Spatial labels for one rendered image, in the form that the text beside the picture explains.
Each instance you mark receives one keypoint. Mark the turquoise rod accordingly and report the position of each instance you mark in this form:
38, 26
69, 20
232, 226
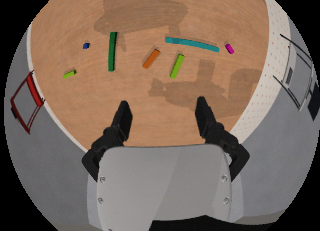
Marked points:
192, 43

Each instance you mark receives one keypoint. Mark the lime green rod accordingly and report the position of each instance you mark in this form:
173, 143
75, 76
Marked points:
176, 66
71, 73

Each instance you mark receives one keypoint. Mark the green flat bar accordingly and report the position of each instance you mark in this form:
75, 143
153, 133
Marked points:
111, 54

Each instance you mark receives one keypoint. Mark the orange rod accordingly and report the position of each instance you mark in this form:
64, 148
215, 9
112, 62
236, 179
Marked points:
151, 58

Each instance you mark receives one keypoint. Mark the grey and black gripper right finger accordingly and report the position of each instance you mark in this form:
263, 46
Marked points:
208, 125

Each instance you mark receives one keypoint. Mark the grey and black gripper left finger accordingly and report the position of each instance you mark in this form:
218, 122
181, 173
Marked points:
112, 137

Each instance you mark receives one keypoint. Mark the small magenta block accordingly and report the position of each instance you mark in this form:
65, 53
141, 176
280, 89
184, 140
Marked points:
229, 48

